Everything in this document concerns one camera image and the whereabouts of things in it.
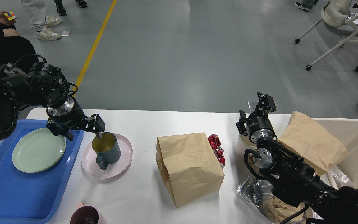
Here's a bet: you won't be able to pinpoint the brown paper bag on table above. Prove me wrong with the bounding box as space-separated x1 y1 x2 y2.
155 133 225 208

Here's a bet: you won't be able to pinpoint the red foil wrapper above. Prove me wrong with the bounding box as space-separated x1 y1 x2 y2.
208 134 225 168

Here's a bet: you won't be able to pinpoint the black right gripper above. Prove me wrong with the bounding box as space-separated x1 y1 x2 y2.
236 92 277 144

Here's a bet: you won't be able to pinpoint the seated person in black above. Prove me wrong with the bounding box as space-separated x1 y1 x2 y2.
0 11 39 73

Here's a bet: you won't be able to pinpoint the brown paper bag in bin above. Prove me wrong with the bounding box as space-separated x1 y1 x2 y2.
278 111 348 175

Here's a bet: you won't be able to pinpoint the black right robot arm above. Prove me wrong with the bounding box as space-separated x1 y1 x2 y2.
236 92 358 224

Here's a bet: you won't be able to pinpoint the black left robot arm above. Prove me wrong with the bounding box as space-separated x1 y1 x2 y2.
0 59 105 141

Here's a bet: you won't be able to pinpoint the white office chair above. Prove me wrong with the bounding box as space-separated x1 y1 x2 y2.
294 0 358 72

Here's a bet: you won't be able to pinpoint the pink plate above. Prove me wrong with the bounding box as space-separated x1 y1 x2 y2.
81 133 133 179

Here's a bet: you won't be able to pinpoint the pink mug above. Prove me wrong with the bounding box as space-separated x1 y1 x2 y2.
69 202 108 224

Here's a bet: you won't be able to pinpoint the blue plastic tray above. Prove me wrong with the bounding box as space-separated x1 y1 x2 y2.
0 119 84 224

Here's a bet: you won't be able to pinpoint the green plate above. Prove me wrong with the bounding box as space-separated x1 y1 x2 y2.
12 128 66 173

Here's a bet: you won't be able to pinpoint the crumpled brown paper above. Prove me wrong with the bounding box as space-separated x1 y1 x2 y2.
262 195 313 224

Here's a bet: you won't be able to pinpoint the white paper cup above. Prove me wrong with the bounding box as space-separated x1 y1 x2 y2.
235 134 256 158

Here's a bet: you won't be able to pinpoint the rubiks cube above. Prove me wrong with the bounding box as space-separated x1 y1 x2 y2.
4 11 17 21

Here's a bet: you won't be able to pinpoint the standing person white sneakers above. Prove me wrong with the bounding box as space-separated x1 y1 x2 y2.
20 0 62 41

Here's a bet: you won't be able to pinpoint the dark blue mug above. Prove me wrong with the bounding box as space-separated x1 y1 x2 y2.
91 132 121 170

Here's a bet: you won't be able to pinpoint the paper scrap on floor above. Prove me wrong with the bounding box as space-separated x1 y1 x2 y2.
61 30 71 37

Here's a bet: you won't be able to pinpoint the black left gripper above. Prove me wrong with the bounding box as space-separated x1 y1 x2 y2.
46 96 106 141

